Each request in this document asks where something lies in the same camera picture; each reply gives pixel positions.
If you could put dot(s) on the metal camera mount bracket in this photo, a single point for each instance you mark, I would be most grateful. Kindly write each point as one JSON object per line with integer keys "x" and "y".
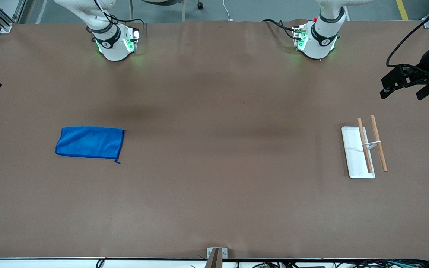
{"x": 210, "y": 253}

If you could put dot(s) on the wooden rack rod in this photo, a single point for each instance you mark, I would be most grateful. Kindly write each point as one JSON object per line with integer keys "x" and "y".
{"x": 361, "y": 128}
{"x": 383, "y": 160}

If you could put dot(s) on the brown table cover mat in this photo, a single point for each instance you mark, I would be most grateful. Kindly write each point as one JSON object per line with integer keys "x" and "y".
{"x": 214, "y": 186}

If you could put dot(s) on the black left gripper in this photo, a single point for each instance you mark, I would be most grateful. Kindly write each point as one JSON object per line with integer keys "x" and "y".
{"x": 425, "y": 63}

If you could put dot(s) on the office chair base with caster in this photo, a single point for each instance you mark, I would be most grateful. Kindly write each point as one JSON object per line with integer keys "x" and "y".
{"x": 200, "y": 5}

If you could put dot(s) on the blue microfibre towel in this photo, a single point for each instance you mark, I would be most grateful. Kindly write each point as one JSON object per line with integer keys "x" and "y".
{"x": 88, "y": 141}

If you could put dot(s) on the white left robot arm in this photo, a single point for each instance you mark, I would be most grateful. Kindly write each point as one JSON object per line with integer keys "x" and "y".
{"x": 320, "y": 41}

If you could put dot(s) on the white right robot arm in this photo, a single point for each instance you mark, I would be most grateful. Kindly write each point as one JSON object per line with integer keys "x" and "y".
{"x": 114, "y": 48}

